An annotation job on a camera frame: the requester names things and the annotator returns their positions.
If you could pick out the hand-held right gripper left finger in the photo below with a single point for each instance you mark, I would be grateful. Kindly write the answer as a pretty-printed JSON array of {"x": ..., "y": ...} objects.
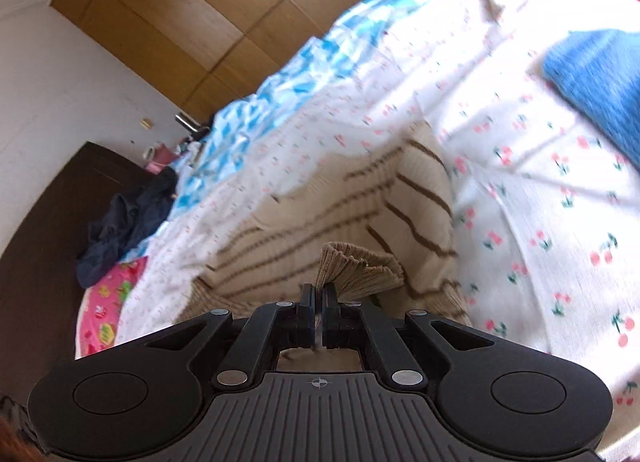
[{"x": 306, "y": 314}]

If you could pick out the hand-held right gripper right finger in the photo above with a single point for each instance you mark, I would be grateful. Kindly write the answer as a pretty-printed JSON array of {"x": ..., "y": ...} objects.
[{"x": 331, "y": 314}]

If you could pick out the beige striped knit sweater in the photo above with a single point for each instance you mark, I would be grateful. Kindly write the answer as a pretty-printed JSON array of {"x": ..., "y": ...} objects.
[{"x": 350, "y": 202}]

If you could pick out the pink cartoon print sheet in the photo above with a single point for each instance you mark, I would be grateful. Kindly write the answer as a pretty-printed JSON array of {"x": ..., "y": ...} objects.
[{"x": 110, "y": 302}]

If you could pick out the dark navy clothing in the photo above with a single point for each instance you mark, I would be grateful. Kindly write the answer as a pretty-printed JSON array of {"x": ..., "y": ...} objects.
[{"x": 130, "y": 222}]

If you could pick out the pink container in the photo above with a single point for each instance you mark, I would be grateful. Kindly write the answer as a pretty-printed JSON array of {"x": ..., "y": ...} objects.
[{"x": 162, "y": 159}]

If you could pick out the metal flask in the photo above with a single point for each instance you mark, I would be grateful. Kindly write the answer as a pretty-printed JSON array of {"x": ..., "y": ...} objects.
[{"x": 185, "y": 121}]

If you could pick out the white cherry print blanket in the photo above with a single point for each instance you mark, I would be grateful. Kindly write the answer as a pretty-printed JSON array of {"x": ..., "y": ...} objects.
[{"x": 525, "y": 192}]

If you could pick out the blue white patterned quilt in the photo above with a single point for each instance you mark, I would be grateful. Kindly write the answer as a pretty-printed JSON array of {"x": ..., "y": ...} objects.
[{"x": 300, "y": 71}]

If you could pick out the dark wooden headboard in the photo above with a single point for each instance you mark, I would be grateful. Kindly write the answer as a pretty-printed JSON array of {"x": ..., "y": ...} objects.
[{"x": 45, "y": 242}]

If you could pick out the wooden wardrobe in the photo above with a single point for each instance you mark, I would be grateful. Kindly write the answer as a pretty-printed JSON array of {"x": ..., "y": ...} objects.
[{"x": 175, "y": 6}]

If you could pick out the blue knit sweater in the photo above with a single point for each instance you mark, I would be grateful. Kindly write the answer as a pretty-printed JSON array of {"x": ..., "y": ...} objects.
[{"x": 600, "y": 86}]

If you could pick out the wall switch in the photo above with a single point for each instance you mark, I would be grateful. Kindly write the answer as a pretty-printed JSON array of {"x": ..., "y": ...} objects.
[{"x": 146, "y": 124}]

